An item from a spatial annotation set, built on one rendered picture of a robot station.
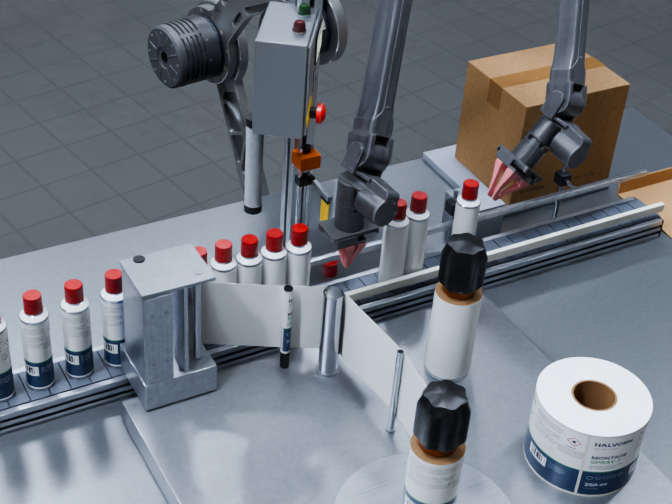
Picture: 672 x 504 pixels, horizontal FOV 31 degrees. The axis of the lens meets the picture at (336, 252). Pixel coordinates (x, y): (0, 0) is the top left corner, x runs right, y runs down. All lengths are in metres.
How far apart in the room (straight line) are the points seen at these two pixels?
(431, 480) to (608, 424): 0.34
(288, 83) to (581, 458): 0.82
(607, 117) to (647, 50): 2.86
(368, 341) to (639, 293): 0.77
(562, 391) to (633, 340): 0.49
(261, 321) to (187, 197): 2.13
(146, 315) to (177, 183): 2.38
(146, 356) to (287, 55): 0.58
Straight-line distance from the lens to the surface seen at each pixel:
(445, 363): 2.31
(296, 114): 2.20
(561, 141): 2.53
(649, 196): 3.09
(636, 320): 2.67
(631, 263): 2.84
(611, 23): 6.01
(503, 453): 2.22
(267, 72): 2.17
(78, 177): 4.51
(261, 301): 2.25
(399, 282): 2.52
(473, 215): 2.55
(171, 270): 2.13
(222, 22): 3.35
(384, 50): 2.25
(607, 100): 2.93
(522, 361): 2.42
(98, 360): 2.36
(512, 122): 2.83
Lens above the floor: 2.43
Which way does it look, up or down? 36 degrees down
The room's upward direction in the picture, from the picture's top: 5 degrees clockwise
